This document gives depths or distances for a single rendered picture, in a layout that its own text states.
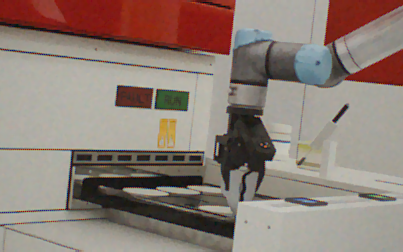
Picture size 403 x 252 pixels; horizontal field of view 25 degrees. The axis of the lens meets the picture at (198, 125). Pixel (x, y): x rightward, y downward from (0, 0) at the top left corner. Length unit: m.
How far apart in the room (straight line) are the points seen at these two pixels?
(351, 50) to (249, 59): 0.21
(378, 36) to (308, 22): 3.52
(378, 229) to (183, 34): 0.67
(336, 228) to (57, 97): 0.66
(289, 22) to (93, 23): 3.31
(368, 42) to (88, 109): 0.62
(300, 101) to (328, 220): 3.72
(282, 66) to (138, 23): 0.41
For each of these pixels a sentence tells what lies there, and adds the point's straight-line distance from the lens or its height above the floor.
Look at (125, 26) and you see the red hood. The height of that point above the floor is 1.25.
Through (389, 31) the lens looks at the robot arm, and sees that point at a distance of 1.76.
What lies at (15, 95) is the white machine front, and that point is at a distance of 1.82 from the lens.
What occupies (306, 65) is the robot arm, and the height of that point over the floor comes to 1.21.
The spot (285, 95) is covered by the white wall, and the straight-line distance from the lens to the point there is 5.15.
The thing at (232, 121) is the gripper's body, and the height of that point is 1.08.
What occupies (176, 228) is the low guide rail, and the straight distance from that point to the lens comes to 1.88.
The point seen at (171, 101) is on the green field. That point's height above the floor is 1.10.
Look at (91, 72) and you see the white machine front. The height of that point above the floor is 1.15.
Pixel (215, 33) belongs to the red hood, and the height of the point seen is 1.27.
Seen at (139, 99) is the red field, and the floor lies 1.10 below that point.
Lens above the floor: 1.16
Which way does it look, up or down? 3 degrees down
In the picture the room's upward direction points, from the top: 6 degrees clockwise
